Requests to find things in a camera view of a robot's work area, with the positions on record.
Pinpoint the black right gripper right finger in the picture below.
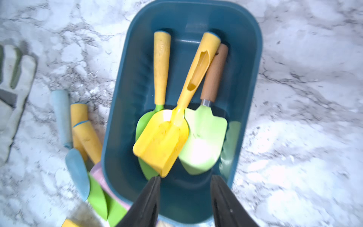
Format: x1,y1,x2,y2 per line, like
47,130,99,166
210,175,259,227

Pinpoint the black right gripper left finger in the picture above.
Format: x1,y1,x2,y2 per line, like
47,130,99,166
116,176,161,227

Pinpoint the green shovel wooden handle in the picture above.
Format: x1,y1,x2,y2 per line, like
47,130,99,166
179,44,228,176

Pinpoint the teal plastic storage box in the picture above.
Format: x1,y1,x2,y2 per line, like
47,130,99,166
101,1,263,227

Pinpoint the yellow plastic scoop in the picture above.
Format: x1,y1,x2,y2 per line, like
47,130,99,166
61,218,80,227

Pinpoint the light blue trowel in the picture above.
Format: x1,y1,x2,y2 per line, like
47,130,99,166
51,90,90,201

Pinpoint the white and grey garden glove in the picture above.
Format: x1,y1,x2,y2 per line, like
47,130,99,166
1,44,37,165

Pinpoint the blue shovel wooden handle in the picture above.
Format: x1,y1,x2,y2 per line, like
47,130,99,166
67,201,104,227

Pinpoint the purple shovel pink handle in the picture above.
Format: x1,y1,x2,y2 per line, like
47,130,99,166
90,162,131,211

